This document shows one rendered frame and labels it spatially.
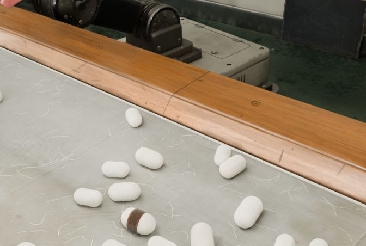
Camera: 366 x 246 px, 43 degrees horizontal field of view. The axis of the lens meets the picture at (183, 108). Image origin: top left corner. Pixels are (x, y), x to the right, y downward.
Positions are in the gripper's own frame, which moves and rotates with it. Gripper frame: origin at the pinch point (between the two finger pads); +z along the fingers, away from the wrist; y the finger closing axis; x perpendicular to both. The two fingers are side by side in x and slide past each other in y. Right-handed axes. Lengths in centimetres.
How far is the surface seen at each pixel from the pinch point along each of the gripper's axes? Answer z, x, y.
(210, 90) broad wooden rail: -0.9, 13.3, 32.8
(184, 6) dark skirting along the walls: -94, 181, -122
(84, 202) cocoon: 19.4, -1.5, 34.7
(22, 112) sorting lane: 14.2, 3.8, 12.0
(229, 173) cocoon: 9.3, 6.6, 44.5
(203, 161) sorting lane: 9.1, 8.3, 40.0
